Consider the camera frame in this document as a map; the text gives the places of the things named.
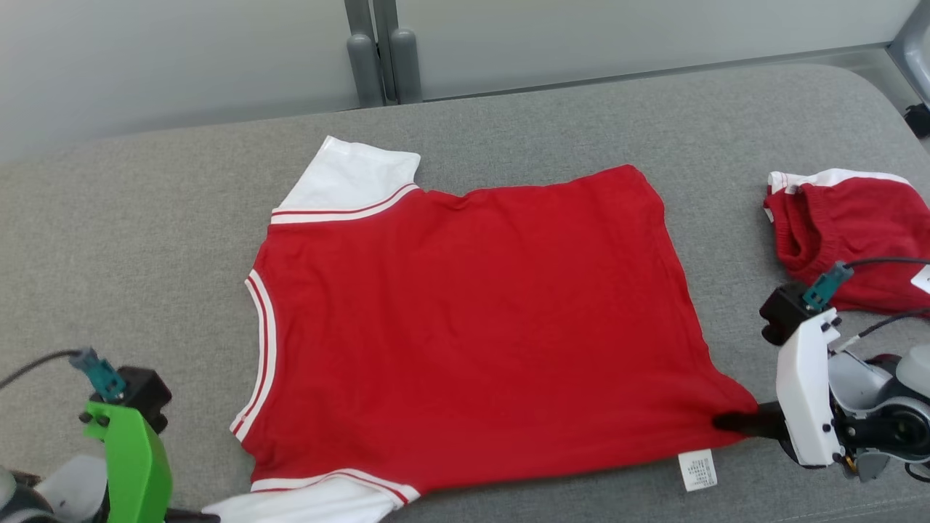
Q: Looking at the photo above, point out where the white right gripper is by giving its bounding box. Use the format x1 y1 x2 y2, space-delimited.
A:
711 307 844 468

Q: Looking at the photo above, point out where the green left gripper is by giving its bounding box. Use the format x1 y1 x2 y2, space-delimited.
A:
78 402 221 523

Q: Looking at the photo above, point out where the red white-sleeved number shirt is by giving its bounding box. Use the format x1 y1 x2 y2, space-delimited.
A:
202 135 761 523

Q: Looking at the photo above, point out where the black caster wheel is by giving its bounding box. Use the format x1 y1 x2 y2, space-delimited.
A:
904 102 930 140

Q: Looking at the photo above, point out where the grey cart leg with caster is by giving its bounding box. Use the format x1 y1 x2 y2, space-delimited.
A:
888 0 930 111

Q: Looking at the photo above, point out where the black right cable teal plug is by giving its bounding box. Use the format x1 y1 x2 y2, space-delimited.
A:
802 256 930 311

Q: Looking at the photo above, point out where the black cable teal plug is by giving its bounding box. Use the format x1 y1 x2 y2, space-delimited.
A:
0 347 126 405
802 256 930 311

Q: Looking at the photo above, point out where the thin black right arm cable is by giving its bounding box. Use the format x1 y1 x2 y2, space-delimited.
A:
834 308 930 351

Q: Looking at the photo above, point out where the black left cable teal plug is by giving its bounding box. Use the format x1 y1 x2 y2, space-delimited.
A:
0 347 126 405

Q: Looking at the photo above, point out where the grey partition post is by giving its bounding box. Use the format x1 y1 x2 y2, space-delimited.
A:
344 0 384 108
372 0 424 105

